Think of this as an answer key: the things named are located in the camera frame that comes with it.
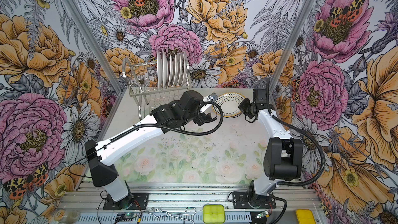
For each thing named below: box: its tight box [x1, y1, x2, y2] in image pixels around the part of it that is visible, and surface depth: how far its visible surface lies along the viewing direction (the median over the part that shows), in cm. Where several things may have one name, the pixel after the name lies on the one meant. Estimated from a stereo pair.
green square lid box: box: [202, 204, 226, 224], surface depth 72 cm
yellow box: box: [295, 208, 317, 224], surface depth 72 cm
